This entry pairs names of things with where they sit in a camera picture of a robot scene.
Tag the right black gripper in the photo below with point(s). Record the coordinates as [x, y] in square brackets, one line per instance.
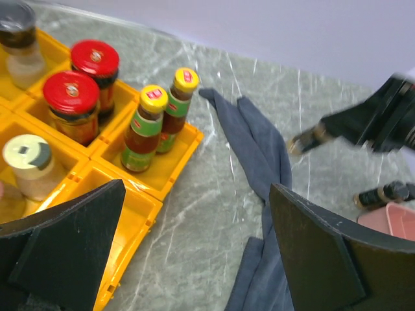
[384, 121]

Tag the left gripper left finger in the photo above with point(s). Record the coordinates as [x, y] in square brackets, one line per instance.
[59, 255]

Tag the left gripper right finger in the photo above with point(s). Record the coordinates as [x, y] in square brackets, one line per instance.
[332, 263]

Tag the yellow-green lid spice shaker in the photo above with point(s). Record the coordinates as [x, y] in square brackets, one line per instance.
[36, 169]

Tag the red label sauce bottle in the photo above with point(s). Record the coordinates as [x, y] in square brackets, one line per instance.
[143, 134]

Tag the red lid sauce jar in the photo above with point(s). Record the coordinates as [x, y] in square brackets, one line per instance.
[100, 61]
[73, 101]

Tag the green label sauce bottle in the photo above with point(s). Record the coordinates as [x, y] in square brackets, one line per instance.
[180, 93]

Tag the black lid spice jar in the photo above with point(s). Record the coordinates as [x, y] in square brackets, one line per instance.
[24, 62]

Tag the small black pepper bottle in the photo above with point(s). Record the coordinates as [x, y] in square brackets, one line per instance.
[395, 191]
[308, 140]

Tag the dark blue cloth towel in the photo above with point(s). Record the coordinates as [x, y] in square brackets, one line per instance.
[261, 283]

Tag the pink compartment tray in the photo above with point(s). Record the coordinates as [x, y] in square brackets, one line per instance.
[394, 219]

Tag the yellow compartment bin tray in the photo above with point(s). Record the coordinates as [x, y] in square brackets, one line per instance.
[25, 111]

